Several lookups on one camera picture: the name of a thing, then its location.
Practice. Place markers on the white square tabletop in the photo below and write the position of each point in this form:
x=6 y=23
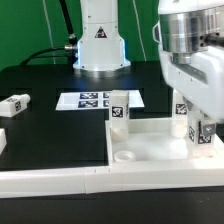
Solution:
x=151 y=140

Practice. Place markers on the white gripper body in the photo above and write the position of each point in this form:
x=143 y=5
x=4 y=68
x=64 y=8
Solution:
x=201 y=82

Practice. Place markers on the white obstacle left wall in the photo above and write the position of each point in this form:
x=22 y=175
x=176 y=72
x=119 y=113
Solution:
x=3 y=141

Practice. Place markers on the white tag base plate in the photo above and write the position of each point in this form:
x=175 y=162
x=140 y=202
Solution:
x=93 y=100

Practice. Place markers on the white obstacle wall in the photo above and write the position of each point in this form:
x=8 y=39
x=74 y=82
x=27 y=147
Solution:
x=121 y=177
x=3 y=141

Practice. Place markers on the white obstacle front wall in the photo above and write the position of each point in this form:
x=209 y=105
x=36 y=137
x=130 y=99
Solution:
x=121 y=177

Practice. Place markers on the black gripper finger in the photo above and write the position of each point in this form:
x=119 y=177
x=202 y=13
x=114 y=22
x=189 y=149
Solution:
x=188 y=104
x=208 y=126

